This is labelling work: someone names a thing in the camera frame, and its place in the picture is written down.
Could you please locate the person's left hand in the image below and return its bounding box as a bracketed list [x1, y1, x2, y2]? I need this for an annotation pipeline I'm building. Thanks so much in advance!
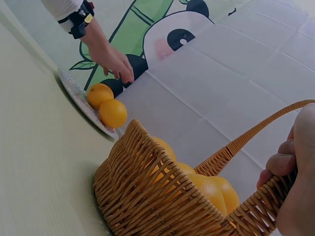
[80, 15, 135, 85]

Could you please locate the orange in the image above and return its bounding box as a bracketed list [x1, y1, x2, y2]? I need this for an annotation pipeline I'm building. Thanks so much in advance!
[149, 136, 177, 163]
[176, 161, 197, 176]
[98, 98, 128, 129]
[220, 177, 240, 216]
[87, 83, 115, 110]
[186, 173, 227, 218]

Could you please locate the person's right hand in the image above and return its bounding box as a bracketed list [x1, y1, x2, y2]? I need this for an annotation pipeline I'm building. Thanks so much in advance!
[256, 102, 315, 236]

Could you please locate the black wrist band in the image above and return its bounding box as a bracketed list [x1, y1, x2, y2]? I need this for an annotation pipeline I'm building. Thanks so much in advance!
[58, 0, 96, 40]

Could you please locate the woven wicker basket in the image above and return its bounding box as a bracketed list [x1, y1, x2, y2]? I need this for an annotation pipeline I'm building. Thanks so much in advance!
[93, 99, 315, 236]

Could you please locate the person's left forearm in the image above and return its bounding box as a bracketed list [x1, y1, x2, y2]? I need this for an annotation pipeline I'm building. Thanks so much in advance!
[40, 0, 86, 28]

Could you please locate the patterned glass plate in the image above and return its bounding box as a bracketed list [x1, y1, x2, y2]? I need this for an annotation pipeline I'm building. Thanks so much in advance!
[57, 68, 119, 140]

